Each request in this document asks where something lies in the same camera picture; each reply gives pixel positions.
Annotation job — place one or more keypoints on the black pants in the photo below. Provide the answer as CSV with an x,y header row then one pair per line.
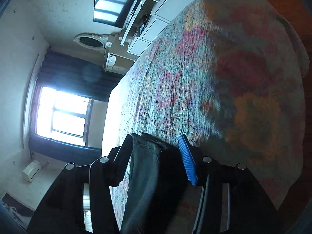
x,y
151,175

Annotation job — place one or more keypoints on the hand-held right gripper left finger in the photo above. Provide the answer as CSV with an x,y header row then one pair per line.
x,y
121,160

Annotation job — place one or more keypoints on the framed wall picture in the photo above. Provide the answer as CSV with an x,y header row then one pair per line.
x,y
14,209

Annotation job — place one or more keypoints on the bright window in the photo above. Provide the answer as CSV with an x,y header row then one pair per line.
x,y
63,112

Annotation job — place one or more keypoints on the floral bedspread bed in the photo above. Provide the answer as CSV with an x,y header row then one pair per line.
x,y
195,78

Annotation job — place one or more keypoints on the black television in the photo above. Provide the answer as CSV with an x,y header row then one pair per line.
x,y
114,2

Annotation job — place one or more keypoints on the cream dressing table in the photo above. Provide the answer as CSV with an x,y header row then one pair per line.
x,y
113,62

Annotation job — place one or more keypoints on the white TV cabinet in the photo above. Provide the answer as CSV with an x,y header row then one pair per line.
x,y
168,7

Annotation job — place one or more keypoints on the oval white-framed mirror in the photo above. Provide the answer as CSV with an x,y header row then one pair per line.
x,y
91,41

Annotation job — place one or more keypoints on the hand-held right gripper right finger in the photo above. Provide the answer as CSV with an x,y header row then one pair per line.
x,y
187,160

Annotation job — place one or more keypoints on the dark curtain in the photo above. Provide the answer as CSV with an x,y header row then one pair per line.
x,y
73,75
63,148

